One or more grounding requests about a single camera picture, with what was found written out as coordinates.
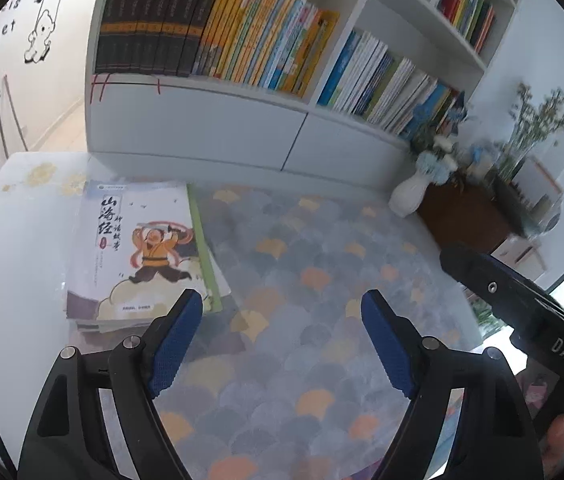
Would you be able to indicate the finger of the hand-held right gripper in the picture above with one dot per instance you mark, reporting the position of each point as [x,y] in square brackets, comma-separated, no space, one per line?
[492,280]

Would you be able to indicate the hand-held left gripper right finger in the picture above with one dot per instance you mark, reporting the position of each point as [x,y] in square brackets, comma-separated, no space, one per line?
[387,345]

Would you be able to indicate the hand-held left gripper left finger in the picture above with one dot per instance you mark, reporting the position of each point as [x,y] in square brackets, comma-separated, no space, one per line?
[177,340]

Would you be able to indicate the white book with warrior figure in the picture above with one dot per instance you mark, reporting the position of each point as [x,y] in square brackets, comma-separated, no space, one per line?
[132,245]

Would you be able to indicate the row of blue white books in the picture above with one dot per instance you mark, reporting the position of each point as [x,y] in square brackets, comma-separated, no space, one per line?
[387,85]

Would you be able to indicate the row of red colourful books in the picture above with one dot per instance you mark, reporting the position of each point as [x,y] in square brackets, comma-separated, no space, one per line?
[467,7]

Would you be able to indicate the row of yellow colourful books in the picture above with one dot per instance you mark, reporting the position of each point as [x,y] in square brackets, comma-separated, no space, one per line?
[267,40]

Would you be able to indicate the row of black books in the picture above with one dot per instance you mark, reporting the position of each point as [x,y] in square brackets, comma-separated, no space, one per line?
[152,20]

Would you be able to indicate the person's right hand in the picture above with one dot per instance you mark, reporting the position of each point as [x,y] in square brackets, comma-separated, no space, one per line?
[562,440]

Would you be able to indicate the small green floor plant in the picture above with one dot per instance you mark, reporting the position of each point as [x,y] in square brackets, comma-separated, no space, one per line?
[486,315]

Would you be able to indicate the white side cabinet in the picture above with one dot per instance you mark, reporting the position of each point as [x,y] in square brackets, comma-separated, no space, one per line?
[519,257]

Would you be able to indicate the brown wooden box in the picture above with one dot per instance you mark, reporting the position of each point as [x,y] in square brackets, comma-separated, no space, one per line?
[462,220]

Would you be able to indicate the light green book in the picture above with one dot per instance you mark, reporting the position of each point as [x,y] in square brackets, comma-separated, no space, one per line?
[206,260]

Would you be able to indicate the white desk calendar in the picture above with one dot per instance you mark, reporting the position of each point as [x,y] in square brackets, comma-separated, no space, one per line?
[539,190]

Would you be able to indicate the patterned tablecloth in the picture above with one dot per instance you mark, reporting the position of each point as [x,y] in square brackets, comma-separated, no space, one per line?
[302,285]

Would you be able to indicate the pale blue flower ornament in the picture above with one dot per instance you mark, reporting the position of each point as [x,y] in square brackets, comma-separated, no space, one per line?
[479,162]

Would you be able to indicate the green plant in glass vase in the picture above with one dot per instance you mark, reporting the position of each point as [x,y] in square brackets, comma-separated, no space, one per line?
[537,125]

